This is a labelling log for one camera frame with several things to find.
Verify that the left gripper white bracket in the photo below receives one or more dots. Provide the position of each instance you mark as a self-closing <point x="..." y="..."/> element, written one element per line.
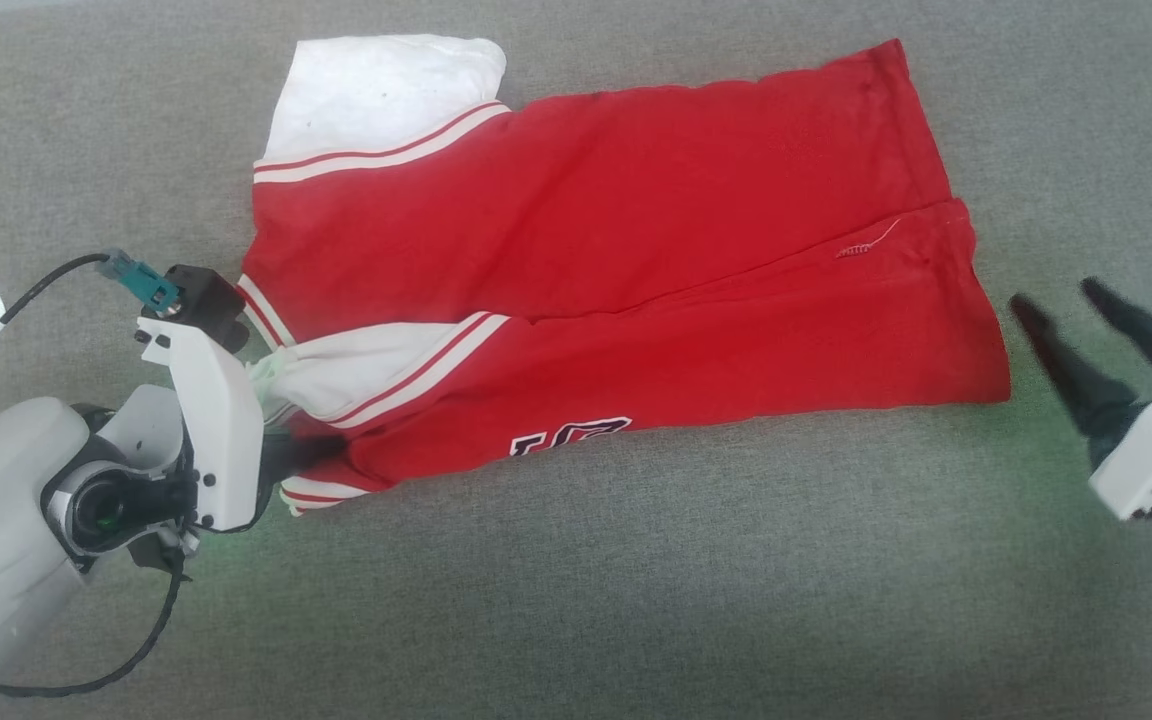
<point x="221" y="430"/>

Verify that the red and white jersey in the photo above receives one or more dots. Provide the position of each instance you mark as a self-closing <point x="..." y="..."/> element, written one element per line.
<point x="636" y="250"/>

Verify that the grey fabric sofa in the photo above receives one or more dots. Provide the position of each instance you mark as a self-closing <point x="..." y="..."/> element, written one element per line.
<point x="636" y="600"/>

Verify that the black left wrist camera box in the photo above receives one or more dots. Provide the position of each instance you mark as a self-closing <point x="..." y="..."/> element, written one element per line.
<point x="206" y="300"/>

